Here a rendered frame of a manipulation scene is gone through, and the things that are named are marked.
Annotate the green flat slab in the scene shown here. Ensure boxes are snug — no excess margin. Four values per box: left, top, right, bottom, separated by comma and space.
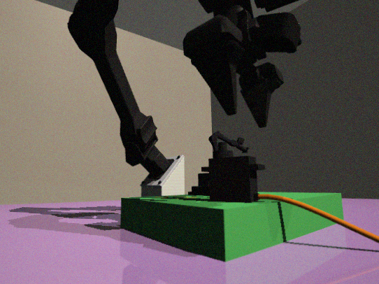
120, 174, 344, 262

